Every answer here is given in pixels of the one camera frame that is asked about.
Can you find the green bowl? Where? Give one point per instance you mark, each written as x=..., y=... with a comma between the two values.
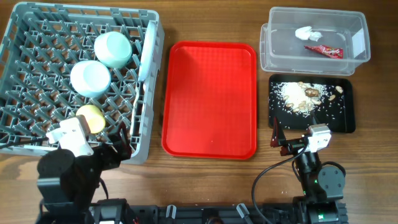
x=113, y=49

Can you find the white plastic spoon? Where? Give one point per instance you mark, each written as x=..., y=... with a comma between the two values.
x=134, y=123

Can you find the light blue bowl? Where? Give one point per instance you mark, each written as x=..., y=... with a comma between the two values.
x=90, y=78

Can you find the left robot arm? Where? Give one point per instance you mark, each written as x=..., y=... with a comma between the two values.
x=68, y=183

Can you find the light blue plate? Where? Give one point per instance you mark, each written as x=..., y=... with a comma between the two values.
x=147, y=51

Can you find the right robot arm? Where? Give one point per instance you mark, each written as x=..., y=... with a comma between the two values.
x=321, y=181

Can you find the black waste tray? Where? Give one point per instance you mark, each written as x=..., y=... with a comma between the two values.
x=349, y=122

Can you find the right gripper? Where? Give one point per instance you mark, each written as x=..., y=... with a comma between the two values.
x=278, y=140

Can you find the yellow plastic cup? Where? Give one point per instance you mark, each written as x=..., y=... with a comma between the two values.
x=94, y=118

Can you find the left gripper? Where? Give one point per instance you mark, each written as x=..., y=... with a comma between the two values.
x=113, y=160

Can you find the grey dishwasher rack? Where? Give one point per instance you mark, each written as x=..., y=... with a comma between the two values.
x=41, y=44

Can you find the red serving tray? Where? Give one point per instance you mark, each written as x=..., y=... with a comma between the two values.
x=210, y=108

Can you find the red snack wrapper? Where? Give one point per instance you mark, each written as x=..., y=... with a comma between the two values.
x=336, y=53

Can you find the rice and food scraps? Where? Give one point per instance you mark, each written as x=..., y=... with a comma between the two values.
x=294, y=102

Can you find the white napkin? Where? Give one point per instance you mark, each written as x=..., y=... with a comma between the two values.
x=306, y=33

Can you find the clear plastic bin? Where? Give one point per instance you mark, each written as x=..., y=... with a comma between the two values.
x=280, y=50

